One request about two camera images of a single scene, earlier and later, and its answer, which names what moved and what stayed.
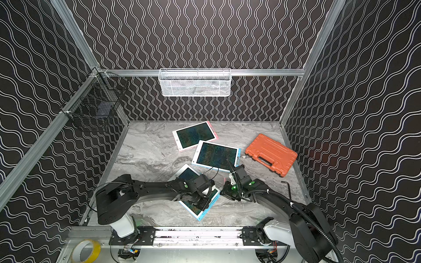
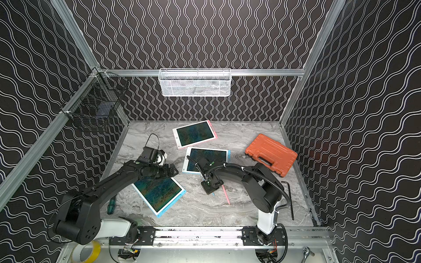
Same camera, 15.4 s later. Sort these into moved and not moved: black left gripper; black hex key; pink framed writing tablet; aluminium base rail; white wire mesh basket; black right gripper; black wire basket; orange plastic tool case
Moved: black left gripper; black right gripper
Not moved: aluminium base rail; black hex key; pink framed writing tablet; black wire basket; orange plastic tool case; white wire mesh basket
